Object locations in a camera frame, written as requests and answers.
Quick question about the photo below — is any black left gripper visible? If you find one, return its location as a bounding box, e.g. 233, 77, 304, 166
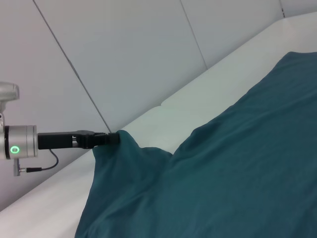
37, 129, 121, 151

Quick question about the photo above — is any teal blue shirt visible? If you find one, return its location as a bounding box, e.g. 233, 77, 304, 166
74, 51, 317, 238

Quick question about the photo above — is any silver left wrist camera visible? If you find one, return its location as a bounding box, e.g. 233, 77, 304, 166
0, 81, 20, 114

